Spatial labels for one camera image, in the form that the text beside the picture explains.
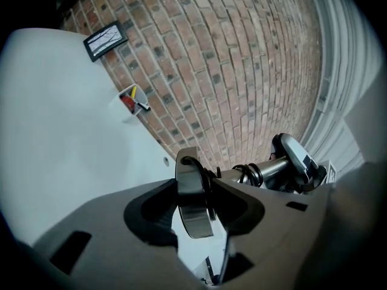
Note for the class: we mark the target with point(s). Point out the white pen holder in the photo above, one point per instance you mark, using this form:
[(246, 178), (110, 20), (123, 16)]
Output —
[(121, 113)]

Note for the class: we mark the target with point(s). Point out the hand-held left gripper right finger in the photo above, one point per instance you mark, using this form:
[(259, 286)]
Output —
[(272, 228)]

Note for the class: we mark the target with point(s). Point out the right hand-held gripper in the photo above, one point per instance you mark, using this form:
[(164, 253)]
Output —
[(332, 171)]

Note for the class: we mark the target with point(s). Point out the yellow pen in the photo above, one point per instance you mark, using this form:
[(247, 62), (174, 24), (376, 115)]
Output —
[(133, 92)]

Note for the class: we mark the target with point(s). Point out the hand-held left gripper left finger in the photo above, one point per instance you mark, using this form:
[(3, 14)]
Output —
[(106, 237)]

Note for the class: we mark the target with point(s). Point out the silver desk lamp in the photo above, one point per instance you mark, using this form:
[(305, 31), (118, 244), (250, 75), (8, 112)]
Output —
[(193, 210)]

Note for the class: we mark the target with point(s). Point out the red item in holder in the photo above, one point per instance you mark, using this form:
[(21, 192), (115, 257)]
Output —
[(127, 103)]

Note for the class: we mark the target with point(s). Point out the black picture frame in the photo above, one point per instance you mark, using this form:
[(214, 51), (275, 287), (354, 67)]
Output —
[(104, 41)]

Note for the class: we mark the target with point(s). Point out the white desk with drawers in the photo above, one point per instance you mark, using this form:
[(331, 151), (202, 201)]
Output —
[(60, 116)]

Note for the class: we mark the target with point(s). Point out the black marker pen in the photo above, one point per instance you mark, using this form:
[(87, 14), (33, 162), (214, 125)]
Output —
[(142, 105)]

